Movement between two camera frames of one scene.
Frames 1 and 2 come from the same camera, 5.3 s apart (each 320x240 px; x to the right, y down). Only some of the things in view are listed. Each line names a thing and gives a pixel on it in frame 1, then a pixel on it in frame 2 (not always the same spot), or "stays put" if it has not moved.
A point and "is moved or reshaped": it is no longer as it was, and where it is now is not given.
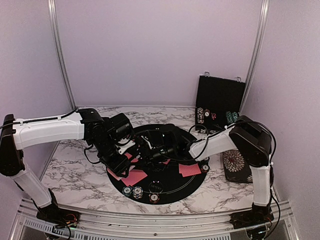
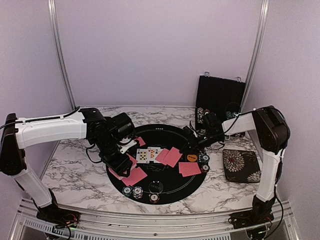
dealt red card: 135,176 stays put
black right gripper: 146,156 to 193,143
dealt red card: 167,162 is moved or reshaped
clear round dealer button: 155,187 stays put
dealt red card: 189,170 stays put
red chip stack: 154,198 stays put
